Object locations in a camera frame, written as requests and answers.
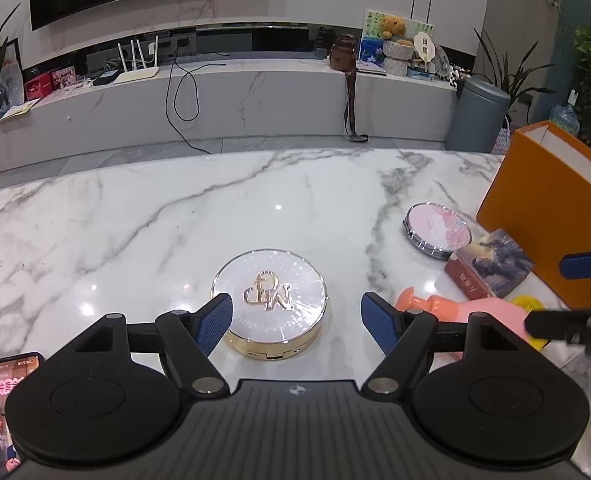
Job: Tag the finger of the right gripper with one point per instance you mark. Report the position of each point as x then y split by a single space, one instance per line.
572 327
576 266

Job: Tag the teddy bear plush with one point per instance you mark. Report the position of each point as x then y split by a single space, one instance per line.
393 28

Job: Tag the white wifi router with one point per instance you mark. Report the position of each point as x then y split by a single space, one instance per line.
138 68

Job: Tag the white marble tv console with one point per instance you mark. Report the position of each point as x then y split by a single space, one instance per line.
228 99

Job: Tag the smartphone with lit screen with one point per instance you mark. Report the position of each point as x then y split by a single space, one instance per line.
13 369

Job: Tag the grey round trash bin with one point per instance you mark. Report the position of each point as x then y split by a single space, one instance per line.
479 114

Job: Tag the orange white open box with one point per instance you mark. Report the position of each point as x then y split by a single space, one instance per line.
541 197

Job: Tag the pink plastic bottle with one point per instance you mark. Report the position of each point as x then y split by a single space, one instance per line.
447 310

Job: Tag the illustrated card box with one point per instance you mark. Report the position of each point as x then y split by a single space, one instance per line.
492 266

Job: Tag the gold round cushion compact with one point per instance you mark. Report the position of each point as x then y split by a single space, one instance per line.
279 301

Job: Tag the pastel woven basket bag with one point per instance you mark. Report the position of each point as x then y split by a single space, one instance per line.
503 139

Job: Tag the pink round powder compact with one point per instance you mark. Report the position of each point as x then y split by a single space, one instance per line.
436 230

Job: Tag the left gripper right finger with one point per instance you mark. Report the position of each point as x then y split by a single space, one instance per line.
409 341

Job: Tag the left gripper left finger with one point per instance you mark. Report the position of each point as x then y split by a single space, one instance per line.
183 341

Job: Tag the white round paper fan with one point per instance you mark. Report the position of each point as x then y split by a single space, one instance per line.
424 47

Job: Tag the yellow mushroom-cap bottle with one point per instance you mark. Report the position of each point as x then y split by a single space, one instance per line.
530 304

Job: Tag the green leafy potted plant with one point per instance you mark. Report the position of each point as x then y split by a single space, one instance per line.
513 81

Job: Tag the brown leather camera bag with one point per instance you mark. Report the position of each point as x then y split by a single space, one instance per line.
343 58

